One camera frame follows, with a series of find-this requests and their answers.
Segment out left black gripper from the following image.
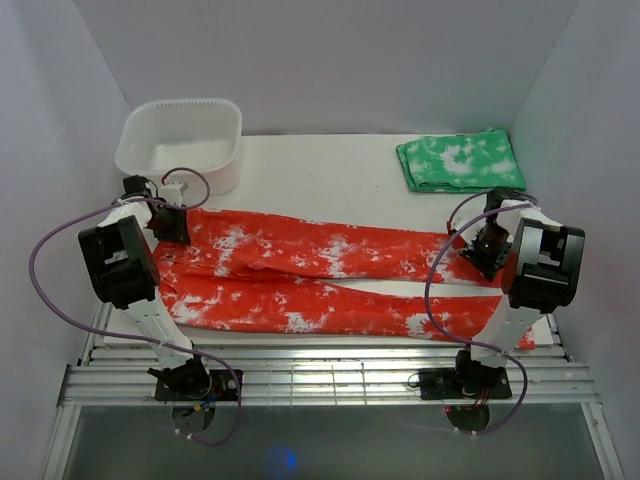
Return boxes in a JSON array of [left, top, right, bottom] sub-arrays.
[[144, 204, 190, 246]]

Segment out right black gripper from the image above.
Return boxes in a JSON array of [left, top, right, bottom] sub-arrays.
[[459, 223, 511, 282]]

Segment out red tie-dye trousers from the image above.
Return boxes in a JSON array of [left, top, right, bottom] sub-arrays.
[[149, 207, 536, 351]]

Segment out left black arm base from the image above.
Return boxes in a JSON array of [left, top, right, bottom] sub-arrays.
[[153, 369, 244, 403]]

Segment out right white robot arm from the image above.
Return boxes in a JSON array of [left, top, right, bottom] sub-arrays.
[[451, 187, 586, 398]]

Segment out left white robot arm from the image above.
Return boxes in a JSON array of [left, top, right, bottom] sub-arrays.
[[78, 175, 212, 400]]

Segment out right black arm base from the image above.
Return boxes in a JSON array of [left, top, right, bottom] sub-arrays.
[[408, 349, 512, 400]]

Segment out green folded tie-dye trousers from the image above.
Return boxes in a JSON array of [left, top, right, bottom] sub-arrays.
[[396, 130, 526, 193]]

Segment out white plastic basin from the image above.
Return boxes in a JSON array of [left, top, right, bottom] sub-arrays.
[[114, 99, 243, 195]]

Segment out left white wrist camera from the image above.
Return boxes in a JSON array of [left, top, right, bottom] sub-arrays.
[[158, 182, 188, 207]]

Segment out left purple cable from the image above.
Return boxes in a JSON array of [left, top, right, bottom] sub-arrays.
[[28, 167, 246, 447]]

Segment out purple cable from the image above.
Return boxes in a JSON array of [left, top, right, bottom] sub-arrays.
[[28, 167, 246, 447], [424, 189, 529, 437]]

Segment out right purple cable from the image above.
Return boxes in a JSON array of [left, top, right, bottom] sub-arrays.
[[424, 189, 529, 437]]

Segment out aluminium rail frame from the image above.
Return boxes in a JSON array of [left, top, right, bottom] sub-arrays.
[[42, 311, 634, 479]]

